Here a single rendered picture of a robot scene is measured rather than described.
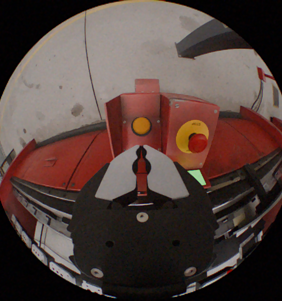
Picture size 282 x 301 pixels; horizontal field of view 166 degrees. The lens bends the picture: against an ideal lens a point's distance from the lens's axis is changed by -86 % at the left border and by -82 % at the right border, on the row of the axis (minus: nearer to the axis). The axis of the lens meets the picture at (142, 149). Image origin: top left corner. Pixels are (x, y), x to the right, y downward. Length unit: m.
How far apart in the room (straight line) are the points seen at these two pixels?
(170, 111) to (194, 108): 0.04
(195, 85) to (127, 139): 0.92
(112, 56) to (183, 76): 0.63
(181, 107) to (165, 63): 0.83
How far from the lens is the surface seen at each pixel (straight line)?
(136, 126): 0.24
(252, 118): 1.43
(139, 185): 0.21
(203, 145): 0.20
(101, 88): 1.01
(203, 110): 0.20
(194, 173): 0.26
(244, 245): 0.56
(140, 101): 0.24
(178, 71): 1.01
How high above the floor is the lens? 0.95
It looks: 55 degrees down
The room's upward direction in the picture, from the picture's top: 179 degrees clockwise
